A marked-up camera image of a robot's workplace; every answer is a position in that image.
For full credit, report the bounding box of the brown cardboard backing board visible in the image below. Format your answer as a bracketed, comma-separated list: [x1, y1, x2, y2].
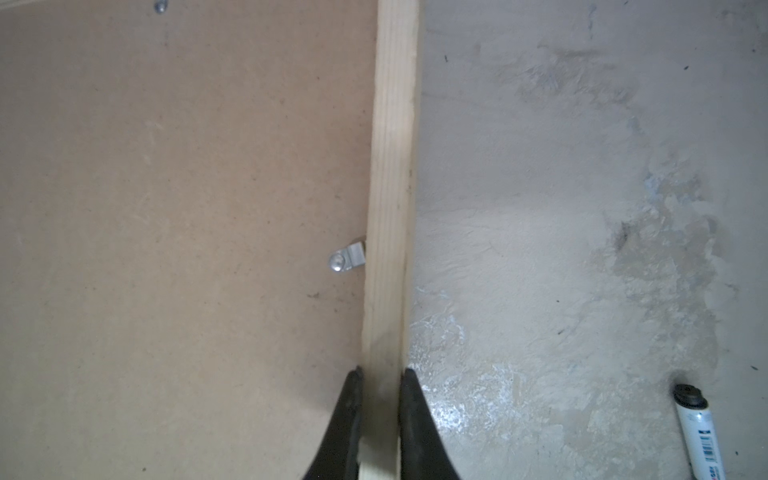
[1, 1, 376, 479]

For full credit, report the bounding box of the light wooden picture frame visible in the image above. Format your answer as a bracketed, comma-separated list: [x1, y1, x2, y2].
[359, 1, 423, 479]

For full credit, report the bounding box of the black marker pen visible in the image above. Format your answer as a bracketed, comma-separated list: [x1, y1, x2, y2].
[672, 384, 726, 480]

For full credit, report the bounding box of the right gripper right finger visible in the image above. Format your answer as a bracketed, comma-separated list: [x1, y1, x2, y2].
[398, 368, 460, 480]

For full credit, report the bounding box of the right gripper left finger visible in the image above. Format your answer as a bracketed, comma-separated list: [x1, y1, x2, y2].
[303, 367, 364, 480]

